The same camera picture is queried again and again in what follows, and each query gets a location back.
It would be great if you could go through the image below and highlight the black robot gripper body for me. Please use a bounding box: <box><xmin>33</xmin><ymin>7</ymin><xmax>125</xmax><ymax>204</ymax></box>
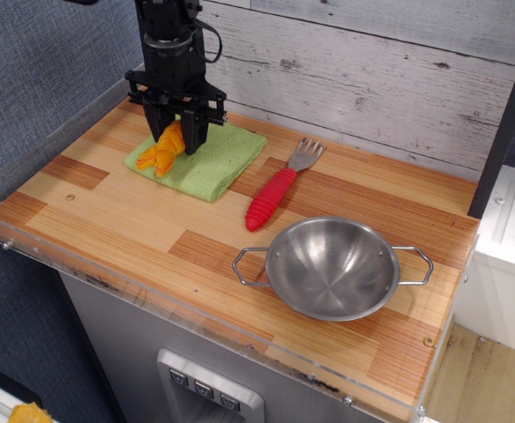
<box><xmin>126</xmin><ymin>33</ymin><xmax>227</xmax><ymax>125</ymax></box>

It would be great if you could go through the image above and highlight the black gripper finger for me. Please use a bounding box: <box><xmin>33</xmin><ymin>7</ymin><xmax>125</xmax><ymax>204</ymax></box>
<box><xmin>143</xmin><ymin>100</ymin><xmax>175</xmax><ymax>142</ymax></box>
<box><xmin>181</xmin><ymin>110</ymin><xmax>209</xmax><ymax>155</ymax></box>

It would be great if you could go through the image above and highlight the orange plush pepper toy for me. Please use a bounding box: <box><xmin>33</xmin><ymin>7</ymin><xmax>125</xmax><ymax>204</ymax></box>
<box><xmin>136</xmin><ymin>120</ymin><xmax>186</xmax><ymax>178</ymax></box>

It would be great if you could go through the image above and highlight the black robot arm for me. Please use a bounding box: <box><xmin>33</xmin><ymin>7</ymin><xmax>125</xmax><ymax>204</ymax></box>
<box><xmin>125</xmin><ymin>1</ymin><xmax>227</xmax><ymax>155</ymax></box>

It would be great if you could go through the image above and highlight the green folded towel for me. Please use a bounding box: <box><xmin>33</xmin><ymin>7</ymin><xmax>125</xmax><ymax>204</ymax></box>
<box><xmin>124</xmin><ymin>123</ymin><xmax>266</xmax><ymax>202</ymax></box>

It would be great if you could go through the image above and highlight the grey toy fridge cabinet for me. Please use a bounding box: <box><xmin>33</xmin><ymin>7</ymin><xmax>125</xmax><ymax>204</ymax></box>
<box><xmin>62</xmin><ymin>274</ymin><xmax>376</xmax><ymax>422</ymax></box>

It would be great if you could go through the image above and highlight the silver ice dispenser panel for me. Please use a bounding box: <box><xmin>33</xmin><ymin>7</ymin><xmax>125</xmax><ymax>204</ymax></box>
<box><xmin>157</xmin><ymin>348</ymin><xmax>265</xmax><ymax>422</ymax></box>

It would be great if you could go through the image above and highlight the yellow object bottom left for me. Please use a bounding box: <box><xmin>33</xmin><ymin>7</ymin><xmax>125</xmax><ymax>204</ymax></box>
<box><xmin>7</xmin><ymin>403</ymin><xmax>54</xmax><ymax>423</ymax></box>

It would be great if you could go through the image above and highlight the white side cabinet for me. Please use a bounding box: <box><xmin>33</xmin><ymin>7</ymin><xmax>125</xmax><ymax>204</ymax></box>
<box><xmin>454</xmin><ymin>166</ymin><xmax>515</xmax><ymax>350</ymax></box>

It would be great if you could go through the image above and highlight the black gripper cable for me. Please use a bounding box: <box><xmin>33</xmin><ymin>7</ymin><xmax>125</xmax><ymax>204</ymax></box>
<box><xmin>190</xmin><ymin>19</ymin><xmax>223</xmax><ymax>63</ymax></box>

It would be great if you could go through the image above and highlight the red handled metal fork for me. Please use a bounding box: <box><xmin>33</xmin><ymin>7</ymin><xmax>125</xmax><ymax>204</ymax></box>
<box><xmin>245</xmin><ymin>137</ymin><xmax>325</xmax><ymax>232</ymax></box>

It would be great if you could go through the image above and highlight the steel bowl with handles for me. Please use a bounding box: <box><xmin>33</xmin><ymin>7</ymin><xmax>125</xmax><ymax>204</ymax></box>
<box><xmin>232</xmin><ymin>215</ymin><xmax>435</xmax><ymax>323</ymax></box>

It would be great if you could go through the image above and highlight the clear acrylic guard rail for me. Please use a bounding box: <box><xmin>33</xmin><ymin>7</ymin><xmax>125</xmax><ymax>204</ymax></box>
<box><xmin>0</xmin><ymin>54</ymin><xmax>488</xmax><ymax>422</ymax></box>

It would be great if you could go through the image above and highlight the black right frame post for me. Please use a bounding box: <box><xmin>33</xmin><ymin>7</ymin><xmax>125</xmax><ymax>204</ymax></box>
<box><xmin>467</xmin><ymin>81</ymin><xmax>515</xmax><ymax>219</ymax></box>

